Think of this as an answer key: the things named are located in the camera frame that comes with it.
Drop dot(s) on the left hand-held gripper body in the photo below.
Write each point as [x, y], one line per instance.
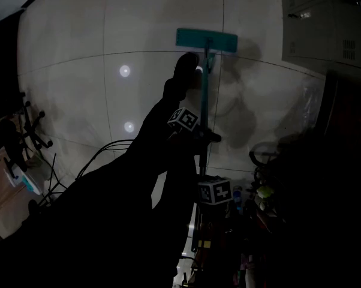
[184, 118]

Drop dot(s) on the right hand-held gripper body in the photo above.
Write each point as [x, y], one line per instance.
[215, 190]

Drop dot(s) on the teal mop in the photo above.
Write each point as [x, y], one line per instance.
[192, 37]

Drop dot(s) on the person's left forearm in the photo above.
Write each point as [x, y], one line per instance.
[180, 154]

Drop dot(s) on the black curved tube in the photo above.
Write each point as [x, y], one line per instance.
[251, 157]

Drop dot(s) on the pale green white toy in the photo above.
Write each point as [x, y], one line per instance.
[264, 192]

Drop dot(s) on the clear plastic sheet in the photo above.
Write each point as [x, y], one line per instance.
[311, 106]

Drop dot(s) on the grey metal locker cabinet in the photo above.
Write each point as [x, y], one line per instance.
[318, 40]

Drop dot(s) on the thin black stand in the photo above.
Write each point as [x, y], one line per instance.
[51, 175]

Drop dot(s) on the white and teal container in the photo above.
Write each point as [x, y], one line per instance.
[27, 183]

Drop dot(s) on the black office chair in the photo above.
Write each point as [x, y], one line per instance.
[9, 136]

